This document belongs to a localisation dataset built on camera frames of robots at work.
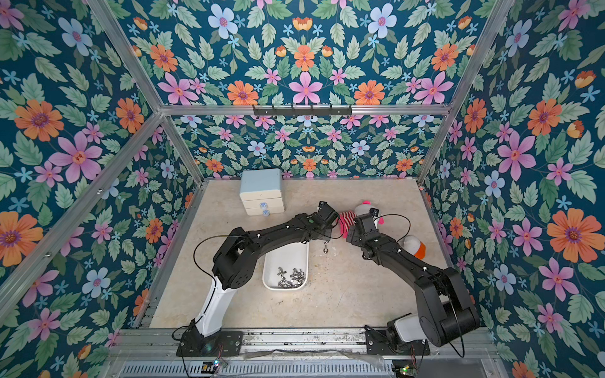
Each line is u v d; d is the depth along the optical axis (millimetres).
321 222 749
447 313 426
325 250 956
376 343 736
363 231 698
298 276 877
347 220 958
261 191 915
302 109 929
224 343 732
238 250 604
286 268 884
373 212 804
